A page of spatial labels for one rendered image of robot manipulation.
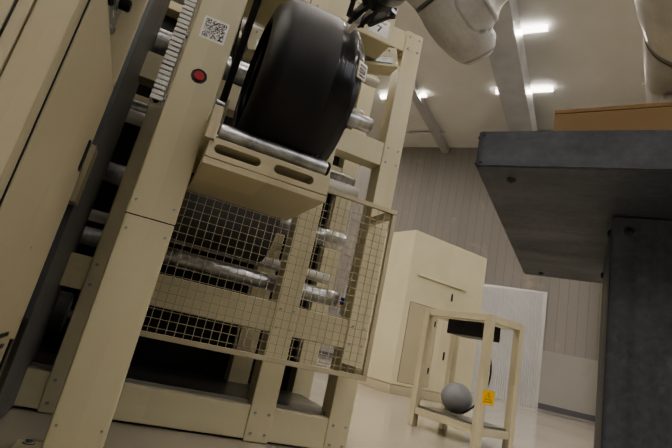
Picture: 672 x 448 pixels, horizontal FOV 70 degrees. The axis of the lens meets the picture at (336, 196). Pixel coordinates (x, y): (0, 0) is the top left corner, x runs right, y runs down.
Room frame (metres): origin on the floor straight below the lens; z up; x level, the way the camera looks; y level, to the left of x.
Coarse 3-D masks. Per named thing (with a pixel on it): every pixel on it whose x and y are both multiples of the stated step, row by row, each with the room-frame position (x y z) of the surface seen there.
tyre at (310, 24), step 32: (288, 32) 1.17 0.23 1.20; (320, 32) 1.19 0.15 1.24; (352, 32) 1.25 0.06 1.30; (256, 64) 1.55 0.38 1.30; (288, 64) 1.17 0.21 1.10; (320, 64) 1.19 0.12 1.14; (352, 64) 1.22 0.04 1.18; (256, 96) 1.23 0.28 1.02; (288, 96) 1.21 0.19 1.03; (320, 96) 1.22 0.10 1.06; (352, 96) 1.26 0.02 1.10; (256, 128) 1.28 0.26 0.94; (288, 128) 1.27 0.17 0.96; (320, 128) 1.28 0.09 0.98
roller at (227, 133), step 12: (228, 132) 1.24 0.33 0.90; (240, 132) 1.25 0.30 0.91; (240, 144) 1.27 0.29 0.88; (252, 144) 1.27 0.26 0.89; (264, 144) 1.28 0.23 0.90; (276, 144) 1.29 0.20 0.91; (276, 156) 1.30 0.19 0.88; (288, 156) 1.30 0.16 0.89; (300, 156) 1.31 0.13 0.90; (312, 156) 1.33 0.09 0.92; (312, 168) 1.34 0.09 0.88; (324, 168) 1.34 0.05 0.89
